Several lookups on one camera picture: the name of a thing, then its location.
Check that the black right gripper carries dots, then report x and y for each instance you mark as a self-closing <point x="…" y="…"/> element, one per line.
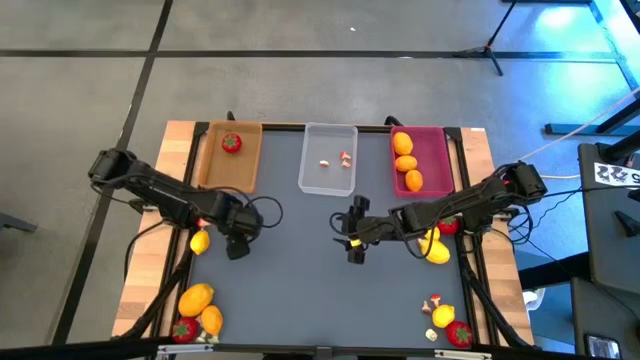
<point x="372" y="230"/>

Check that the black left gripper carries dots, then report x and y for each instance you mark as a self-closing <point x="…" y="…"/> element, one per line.
<point x="242" y="222"/>

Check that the orange toy citrus fruit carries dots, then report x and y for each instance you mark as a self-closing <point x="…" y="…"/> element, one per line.
<point x="414" y="180"/>
<point x="212" y="320"/>
<point x="405" y="163"/>

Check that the large yellow toy lemon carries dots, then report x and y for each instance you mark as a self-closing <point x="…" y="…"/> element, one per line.
<point x="436" y="251"/>

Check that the red toy tomato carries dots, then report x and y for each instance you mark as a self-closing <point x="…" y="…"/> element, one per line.
<point x="231" y="143"/>
<point x="448" y="226"/>
<point x="185" y="330"/>
<point x="459" y="334"/>

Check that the large orange toy mango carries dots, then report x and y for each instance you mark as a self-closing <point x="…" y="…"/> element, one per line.
<point x="196" y="299"/>
<point x="402" y="143"/>

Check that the red cap toy mushroom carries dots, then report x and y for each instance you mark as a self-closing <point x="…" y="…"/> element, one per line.
<point x="436" y="299"/>

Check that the pale toy garlic clove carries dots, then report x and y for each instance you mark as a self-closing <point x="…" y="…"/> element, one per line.
<point x="431" y="334"/>

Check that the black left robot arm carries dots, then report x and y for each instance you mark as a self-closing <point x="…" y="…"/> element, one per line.
<point x="165" y="192"/>

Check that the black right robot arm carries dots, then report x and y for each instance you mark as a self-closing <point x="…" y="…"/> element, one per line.
<point x="450" y="205"/>

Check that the brown plastic basket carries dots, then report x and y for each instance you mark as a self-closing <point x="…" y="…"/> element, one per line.
<point x="225" y="170"/>

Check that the dark grey table mat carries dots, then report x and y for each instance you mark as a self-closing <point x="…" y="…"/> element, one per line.
<point x="300" y="300"/>

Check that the clear plastic bin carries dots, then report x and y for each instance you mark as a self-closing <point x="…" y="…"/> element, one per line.
<point x="327" y="140"/>

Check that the magenta plastic basket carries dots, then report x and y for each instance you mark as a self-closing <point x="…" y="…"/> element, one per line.
<point x="432" y="155"/>

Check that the black clamp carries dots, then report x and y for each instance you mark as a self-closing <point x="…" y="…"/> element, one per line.
<point x="393" y="120"/>
<point x="230" y="116"/>

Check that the white floor object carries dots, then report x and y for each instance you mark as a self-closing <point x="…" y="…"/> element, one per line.
<point x="532" y="297"/>

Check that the black crossbar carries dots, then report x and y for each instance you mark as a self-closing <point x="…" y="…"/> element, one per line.
<point x="75" y="352"/>

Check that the black tripod stand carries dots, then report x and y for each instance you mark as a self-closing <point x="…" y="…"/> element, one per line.
<point x="484" y="50"/>

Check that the grey floor object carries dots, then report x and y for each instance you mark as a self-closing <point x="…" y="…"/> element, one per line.
<point x="15" y="223"/>

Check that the black floor stand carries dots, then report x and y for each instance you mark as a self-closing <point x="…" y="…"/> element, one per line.
<point x="570" y="129"/>

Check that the black cabinet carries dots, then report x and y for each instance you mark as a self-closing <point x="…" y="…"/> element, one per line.
<point x="610" y="225"/>

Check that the white numbered tag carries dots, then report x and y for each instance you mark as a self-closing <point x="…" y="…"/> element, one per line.
<point x="615" y="174"/>

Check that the phone with lit screen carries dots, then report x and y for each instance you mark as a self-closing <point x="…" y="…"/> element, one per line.
<point x="602" y="346"/>

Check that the silver metal bracket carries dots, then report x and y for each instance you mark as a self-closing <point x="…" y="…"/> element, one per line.
<point x="462" y="354"/>
<point x="177" y="349"/>

